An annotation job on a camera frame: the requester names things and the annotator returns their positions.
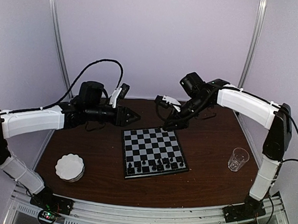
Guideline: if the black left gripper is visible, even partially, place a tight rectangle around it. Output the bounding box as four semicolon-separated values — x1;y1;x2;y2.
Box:
84;102;141;128

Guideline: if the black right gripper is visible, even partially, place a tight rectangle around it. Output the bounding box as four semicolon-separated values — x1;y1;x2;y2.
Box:
163;94;211;133

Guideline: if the black and grey chessboard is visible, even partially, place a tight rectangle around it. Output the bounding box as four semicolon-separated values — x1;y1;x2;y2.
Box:
121;127;189;179

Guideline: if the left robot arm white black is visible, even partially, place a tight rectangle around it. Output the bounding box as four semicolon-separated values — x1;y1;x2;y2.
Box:
0;81;141;209

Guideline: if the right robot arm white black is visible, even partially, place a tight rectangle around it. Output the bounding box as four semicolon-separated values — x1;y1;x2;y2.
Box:
162;72;292;218

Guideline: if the left round control board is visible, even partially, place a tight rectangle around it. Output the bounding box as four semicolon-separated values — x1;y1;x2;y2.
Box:
37;210;59;224

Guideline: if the clear drinking glass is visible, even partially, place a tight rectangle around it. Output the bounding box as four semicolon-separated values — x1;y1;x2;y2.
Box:
228;147;250;172

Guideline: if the white scalloped bowl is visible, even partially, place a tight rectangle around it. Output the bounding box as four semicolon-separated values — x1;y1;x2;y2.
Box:
55;153;85;183

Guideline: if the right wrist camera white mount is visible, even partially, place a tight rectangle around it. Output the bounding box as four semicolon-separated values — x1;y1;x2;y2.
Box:
155;95;181;113

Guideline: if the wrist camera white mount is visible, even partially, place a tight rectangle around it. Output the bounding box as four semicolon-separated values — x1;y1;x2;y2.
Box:
109;83;130;109
155;95;181;113

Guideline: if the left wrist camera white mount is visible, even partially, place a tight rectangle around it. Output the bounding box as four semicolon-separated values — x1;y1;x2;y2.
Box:
109;83;130;109

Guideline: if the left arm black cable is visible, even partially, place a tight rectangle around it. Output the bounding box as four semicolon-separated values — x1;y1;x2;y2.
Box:
0;54;125;131

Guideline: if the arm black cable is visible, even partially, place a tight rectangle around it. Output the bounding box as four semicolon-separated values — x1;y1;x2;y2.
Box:
0;54;125;131
265;108;298;224

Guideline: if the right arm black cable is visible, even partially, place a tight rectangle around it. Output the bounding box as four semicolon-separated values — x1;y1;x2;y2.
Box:
265;108;298;224

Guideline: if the aluminium front rail frame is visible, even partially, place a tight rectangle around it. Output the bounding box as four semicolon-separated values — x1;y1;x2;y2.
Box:
0;185;289;224

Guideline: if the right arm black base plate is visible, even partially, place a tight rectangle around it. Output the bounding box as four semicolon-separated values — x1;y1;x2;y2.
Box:
222;204;266;223

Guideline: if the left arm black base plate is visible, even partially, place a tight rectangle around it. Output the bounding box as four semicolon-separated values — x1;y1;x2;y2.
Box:
30;195;74;215

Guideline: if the left aluminium corner post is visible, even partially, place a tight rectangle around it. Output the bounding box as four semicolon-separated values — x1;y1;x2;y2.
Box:
48;0;70;90

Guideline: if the aluminium corner post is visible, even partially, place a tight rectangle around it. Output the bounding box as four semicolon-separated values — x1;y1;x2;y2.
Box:
48;0;70;90
238;0;267;88

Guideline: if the right aluminium corner post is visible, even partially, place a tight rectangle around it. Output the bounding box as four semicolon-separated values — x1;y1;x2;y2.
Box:
238;0;267;88

